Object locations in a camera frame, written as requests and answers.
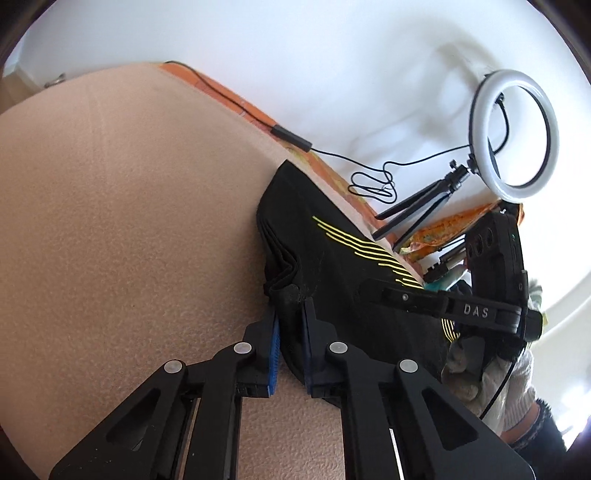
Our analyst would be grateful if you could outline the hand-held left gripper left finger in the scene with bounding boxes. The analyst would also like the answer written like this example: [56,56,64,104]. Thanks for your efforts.
[48,308,281,480]

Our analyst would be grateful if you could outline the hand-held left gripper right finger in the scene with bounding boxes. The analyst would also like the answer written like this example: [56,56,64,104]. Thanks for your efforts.
[299,302,539,480]

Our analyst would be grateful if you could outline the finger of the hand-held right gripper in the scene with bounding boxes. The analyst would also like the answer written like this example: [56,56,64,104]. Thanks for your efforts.
[359,278,500,325]

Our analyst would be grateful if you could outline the black pants with yellow stripes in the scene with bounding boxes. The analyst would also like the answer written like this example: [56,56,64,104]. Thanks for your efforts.
[255,159,463,403]

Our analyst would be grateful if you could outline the person's right hand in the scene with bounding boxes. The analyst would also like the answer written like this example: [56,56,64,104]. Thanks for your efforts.
[440,333,537,433]

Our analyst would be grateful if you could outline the teal object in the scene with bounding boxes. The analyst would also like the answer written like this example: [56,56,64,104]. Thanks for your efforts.
[424,276,465,294]

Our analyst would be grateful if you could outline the black and silver stand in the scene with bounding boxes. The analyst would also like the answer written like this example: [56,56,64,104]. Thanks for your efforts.
[424,237,471,283]

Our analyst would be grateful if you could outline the black tripod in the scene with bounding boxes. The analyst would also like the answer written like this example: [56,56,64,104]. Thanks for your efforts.
[374,159,478,254]

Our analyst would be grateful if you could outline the orange patterned sheet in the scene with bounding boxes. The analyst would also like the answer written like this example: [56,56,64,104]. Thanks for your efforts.
[158,62,525,261]

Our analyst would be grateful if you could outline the beige blanket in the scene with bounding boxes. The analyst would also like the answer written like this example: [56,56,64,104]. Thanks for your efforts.
[0,62,426,480]

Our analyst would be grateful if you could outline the white ring light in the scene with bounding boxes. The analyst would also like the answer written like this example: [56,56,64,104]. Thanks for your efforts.
[470,69,561,203]

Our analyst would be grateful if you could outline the black cable with inline controller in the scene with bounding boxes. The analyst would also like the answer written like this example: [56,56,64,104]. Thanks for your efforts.
[164,60,472,205]

